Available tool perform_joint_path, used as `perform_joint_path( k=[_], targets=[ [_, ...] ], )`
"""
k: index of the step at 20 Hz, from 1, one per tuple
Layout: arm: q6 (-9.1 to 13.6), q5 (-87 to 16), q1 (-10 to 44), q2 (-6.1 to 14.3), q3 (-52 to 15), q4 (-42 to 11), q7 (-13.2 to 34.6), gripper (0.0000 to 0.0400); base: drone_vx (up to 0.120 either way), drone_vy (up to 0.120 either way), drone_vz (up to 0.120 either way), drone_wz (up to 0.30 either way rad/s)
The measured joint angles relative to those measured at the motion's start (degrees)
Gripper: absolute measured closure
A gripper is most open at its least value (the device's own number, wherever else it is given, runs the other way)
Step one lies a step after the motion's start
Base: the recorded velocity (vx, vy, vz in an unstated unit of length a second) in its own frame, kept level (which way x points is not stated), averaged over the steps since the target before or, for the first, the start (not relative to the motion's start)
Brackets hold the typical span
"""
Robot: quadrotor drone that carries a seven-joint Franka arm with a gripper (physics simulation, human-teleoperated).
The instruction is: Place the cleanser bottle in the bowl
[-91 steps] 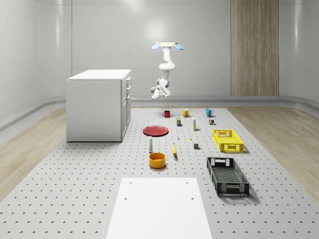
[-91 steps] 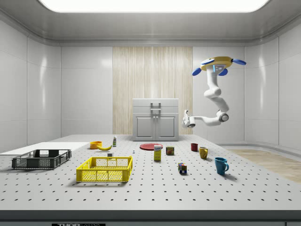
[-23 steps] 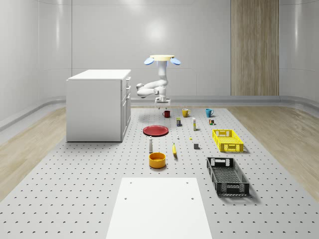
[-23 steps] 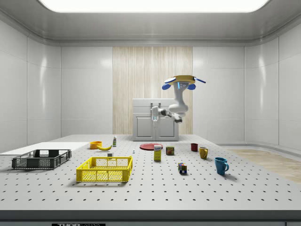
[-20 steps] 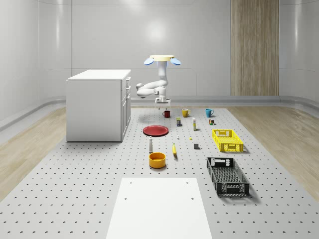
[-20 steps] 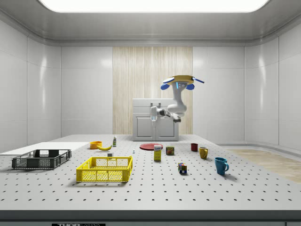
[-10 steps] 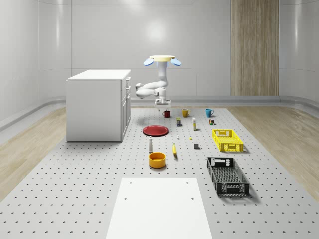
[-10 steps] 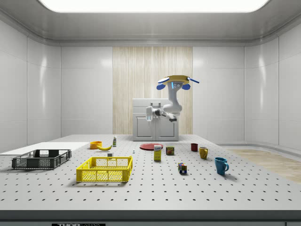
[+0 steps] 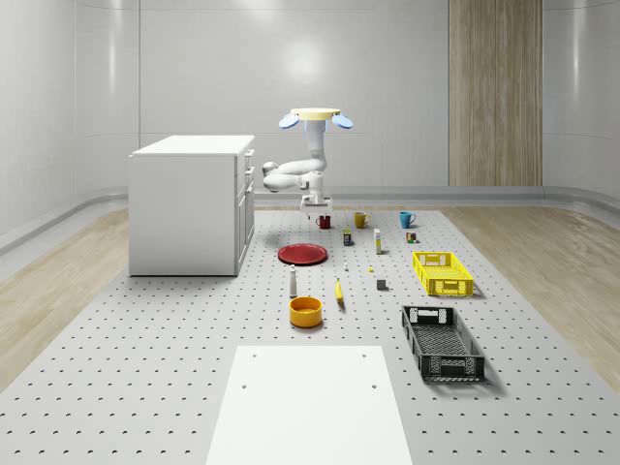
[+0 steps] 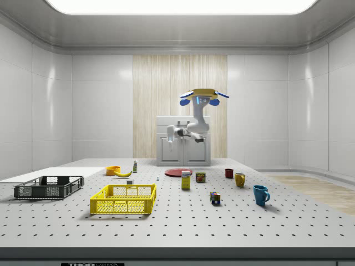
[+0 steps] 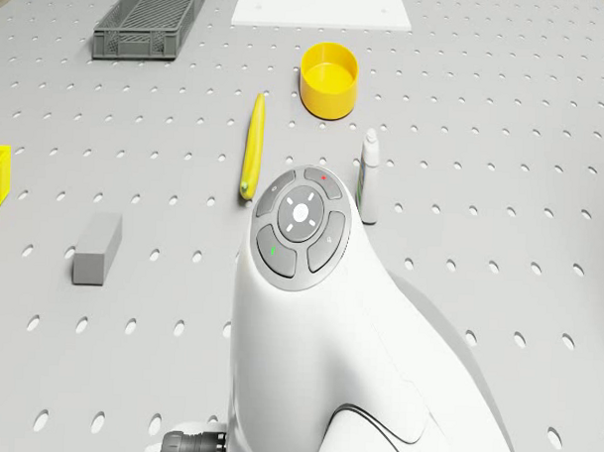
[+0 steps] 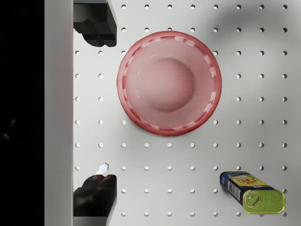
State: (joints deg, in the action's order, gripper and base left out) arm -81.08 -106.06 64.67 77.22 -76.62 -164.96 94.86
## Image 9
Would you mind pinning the puzzle cube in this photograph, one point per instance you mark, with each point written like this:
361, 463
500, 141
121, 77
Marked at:
411, 237

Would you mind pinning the flat-sided can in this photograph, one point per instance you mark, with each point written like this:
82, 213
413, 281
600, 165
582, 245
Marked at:
347, 238

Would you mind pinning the yellow basket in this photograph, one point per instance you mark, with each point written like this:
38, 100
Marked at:
443, 278

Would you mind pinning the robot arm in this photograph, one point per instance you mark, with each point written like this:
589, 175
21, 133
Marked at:
295, 168

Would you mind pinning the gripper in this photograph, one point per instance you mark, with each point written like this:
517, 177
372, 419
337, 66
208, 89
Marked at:
317, 201

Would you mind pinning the yellow mug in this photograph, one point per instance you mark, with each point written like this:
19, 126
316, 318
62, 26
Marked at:
360, 221

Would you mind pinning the blue mug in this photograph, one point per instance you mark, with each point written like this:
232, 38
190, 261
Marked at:
406, 220

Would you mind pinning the yellow bowl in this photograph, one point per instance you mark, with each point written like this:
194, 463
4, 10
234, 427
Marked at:
305, 316

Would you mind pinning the yellow and white box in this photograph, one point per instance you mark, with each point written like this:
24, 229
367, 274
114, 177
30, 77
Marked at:
377, 242

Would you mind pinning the white board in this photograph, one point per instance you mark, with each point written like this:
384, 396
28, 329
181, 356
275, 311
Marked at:
310, 412

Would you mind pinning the banana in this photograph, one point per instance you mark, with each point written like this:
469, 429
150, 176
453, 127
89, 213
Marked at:
339, 290

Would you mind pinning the grey cube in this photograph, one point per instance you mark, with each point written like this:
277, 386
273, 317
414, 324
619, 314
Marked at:
382, 284

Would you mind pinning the dark grey basket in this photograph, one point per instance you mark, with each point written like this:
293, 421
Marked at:
443, 349

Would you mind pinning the small white bottle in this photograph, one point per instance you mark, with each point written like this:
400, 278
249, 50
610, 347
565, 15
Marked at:
293, 285

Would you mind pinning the red mug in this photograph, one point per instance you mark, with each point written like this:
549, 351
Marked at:
325, 223

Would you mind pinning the red plate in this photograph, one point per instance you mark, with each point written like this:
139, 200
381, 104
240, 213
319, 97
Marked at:
302, 254

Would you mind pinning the white cabinet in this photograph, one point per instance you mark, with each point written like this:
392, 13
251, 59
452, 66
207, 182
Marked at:
184, 208

